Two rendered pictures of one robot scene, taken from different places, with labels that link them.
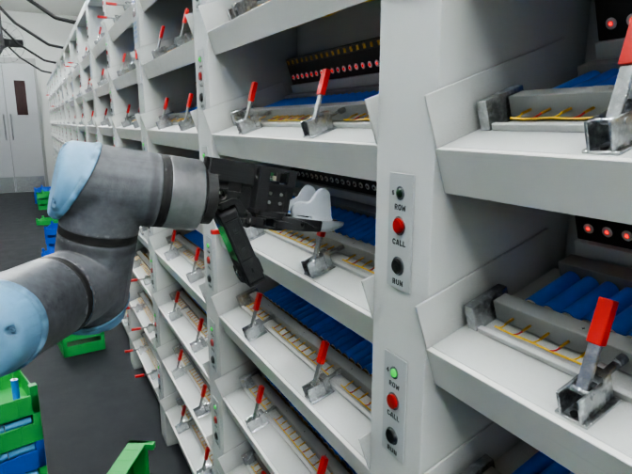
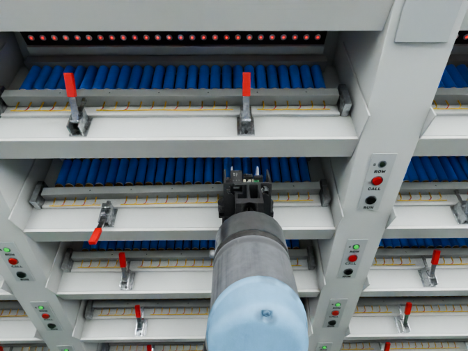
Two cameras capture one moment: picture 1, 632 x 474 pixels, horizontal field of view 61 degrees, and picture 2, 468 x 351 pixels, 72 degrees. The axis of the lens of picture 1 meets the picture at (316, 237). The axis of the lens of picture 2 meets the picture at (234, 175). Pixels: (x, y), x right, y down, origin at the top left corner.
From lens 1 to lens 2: 0.73 m
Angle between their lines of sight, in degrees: 61
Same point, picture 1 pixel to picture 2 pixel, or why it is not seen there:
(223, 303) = (54, 282)
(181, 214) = not seen: hidden behind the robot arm
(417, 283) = (384, 203)
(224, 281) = (47, 266)
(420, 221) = (395, 175)
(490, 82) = not seen: hidden behind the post
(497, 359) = (414, 214)
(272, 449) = (173, 329)
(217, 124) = not seen: outside the picture
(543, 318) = (418, 188)
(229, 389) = (81, 330)
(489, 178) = (450, 147)
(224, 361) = (71, 317)
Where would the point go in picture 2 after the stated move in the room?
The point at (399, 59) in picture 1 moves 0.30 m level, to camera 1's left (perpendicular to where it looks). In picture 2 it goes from (397, 86) to (361, 210)
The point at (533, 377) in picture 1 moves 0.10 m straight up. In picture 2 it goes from (434, 214) to (453, 173)
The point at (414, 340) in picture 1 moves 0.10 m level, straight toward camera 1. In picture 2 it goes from (376, 228) to (432, 253)
